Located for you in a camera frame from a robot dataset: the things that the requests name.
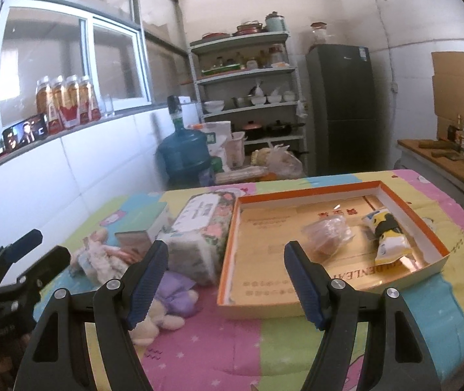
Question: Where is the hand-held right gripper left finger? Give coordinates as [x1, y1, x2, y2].
[14, 240, 170, 391]

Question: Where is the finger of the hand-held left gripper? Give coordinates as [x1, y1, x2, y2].
[0, 229, 44, 271]
[16, 245, 72, 294]

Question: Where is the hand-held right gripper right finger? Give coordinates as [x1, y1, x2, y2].
[283, 241, 440, 391]

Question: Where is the purple plush doll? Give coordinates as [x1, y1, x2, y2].
[128, 271, 200, 348]

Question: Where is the yellow tray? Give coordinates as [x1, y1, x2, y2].
[216, 180, 451, 321]

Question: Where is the clear plastic bagged item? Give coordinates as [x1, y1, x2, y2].
[300, 215, 355, 258]

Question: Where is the green tissue box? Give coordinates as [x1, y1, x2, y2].
[115, 203, 172, 254]

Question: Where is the floral wet wipes pack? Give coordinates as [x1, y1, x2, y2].
[156, 193, 237, 287]

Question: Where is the yellow cartoon print packet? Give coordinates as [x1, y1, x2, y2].
[361, 208, 414, 268]

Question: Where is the black smartphone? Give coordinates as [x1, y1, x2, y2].
[2, 113, 49, 152]

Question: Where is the clear plastic bag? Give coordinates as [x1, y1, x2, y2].
[267, 142, 304, 178]

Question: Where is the long noodle packet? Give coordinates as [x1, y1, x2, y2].
[215, 166, 270, 185]

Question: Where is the blue water jug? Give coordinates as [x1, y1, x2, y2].
[156, 127, 212, 187]

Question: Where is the yellow bagged food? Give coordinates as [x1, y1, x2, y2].
[252, 149, 274, 167]

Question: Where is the translucent plastic bucket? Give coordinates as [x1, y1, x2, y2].
[224, 132, 246, 170]

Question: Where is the black wok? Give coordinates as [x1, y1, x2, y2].
[265, 120, 306, 138]

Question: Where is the white sack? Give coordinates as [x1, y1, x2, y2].
[190, 121, 233, 168]

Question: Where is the red cooking pot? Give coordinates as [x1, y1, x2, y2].
[242, 121, 264, 140]

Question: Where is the dark grey fridge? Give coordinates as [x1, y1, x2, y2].
[305, 43, 384, 177]

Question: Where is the wooden top counter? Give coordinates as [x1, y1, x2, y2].
[397, 138, 464, 231]

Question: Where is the sliding aluminium window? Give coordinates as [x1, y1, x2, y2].
[0, 0, 153, 166]

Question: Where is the white metal shelf rack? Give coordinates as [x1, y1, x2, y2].
[188, 32, 309, 174]

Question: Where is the green tray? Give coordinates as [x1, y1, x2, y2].
[201, 63, 245, 76]

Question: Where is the brown cardboard sheet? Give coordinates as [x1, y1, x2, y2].
[431, 51, 464, 141]

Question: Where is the glass jar with red lid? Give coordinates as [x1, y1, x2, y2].
[309, 22, 330, 46]

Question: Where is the red pan stack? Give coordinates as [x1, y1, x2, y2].
[236, 20, 266, 36]

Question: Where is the teal canister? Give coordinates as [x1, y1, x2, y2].
[265, 11, 289, 34]

